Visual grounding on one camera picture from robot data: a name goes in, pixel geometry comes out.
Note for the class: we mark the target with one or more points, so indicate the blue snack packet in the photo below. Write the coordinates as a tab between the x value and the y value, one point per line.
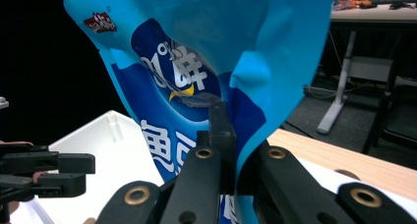
196	37

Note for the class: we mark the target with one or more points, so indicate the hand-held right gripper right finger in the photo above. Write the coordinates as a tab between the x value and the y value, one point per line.
249	175

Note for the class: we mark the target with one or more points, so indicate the white plastic box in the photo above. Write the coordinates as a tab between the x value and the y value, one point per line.
114	158

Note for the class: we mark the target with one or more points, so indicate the white desk leg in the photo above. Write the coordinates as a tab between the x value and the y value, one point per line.
341	86

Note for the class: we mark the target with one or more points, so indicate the grey metal box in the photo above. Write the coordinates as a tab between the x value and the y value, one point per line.
370	70

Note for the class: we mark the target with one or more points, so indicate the white table mat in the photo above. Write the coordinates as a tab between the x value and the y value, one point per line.
323	172

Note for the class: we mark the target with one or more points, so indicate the orange object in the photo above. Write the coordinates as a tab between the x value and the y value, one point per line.
354	3

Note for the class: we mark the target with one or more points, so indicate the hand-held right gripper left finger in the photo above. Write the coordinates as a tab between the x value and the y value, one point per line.
223	142

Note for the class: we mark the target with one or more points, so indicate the light desk top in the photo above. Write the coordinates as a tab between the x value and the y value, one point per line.
377	12

